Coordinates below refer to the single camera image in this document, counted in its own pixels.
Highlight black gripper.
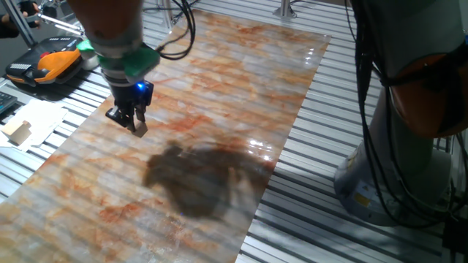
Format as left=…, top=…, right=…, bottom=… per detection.
left=105, top=79, right=154, bottom=132

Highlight small wooden block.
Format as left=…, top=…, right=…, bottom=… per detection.
left=132, top=121, right=149, bottom=139

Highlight dark sleeved forearm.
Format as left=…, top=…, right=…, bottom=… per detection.
left=0, top=13, right=22, bottom=39

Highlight large wooden block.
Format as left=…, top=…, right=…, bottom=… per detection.
left=1, top=119, right=33, bottom=146

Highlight person hand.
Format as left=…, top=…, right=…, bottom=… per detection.
left=18, top=0, right=42, bottom=29

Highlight orange marble pattern mat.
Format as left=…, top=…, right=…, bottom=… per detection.
left=0, top=9, right=332, bottom=263

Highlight white paper sheets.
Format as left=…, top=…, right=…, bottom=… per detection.
left=0, top=99, right=69, bottom=153

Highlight orange black teach pendant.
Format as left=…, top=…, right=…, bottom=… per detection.
left=5, top=35, right=86, bottom=88

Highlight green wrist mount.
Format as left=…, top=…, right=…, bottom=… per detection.
left=76, top=39, right=162, bottom=83

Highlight aluminium frame post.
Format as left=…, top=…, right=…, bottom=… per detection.
left=273, top=0, right=298, bottom=19
left=162, top=0, right=175, bottom=29

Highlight dark grey frame post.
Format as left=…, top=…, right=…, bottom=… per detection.
left=1, top=0, right=37, bottom=48

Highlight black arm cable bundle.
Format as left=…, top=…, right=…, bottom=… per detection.
left=156, top=0, right=468, bottom=230

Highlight black cloth strap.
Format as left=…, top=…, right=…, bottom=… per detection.
left=378, top=47, right=468, bottom=134

